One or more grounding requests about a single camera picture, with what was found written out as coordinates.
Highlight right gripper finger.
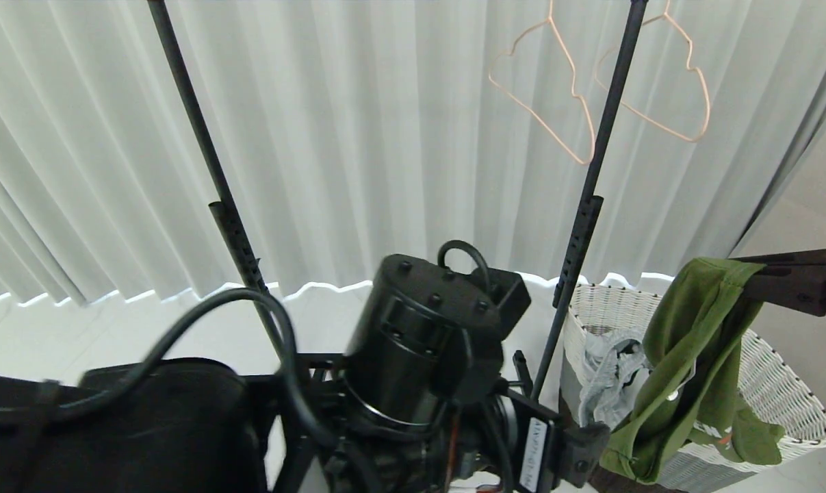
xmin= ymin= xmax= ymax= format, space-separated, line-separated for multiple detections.
xmin=731 ymin=249 xmax=826 ymax=317

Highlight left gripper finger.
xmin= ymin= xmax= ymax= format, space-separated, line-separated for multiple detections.
xmin=558 ymin=422 xmax=613 ymax=475

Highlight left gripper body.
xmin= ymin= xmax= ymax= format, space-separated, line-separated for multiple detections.
xmin=331 ymin=394 xmax=565 ymax=493

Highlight pale grey shorts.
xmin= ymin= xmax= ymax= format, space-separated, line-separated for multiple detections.
xmin=577 ymin=329 xmax=694 ymax=430

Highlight green printed shirt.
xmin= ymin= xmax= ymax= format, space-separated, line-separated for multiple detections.
xmin=599 ymin=257 xmax=786 ymax=484

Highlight pink clothes hanger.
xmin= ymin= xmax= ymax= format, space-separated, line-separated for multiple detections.
xmin=594 ymin=0 xmax=712 ymax=144
xmin=488 ymin=0 xmax=596 ymax=166

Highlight white laundry basket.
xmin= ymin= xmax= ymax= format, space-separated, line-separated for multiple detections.
xmin=560 ymin=282 xmax=826 ymax=493

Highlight black clothes rack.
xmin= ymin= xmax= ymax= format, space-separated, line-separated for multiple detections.
xmin=146 ymin=0 xmax=649 ymax=405

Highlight white curtain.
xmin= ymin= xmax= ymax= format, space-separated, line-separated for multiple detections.
xmin=0 ymin=0 xmax=826 ymax=305

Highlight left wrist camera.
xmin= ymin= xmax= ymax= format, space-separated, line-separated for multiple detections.
xmin=447 ymin=266 xmax=532 ymax=405

